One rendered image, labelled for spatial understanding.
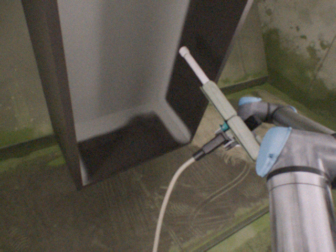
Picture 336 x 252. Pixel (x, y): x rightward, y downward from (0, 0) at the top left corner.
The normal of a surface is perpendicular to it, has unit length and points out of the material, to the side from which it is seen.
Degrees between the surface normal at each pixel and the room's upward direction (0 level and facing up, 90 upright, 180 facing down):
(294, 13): 90
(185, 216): 0
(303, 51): 90
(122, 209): 0
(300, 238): 34
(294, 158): 27
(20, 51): 57
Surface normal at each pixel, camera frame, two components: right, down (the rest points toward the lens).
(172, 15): 0.52, 0.70
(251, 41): 0.47, 0.05
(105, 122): 0.18, -0.65
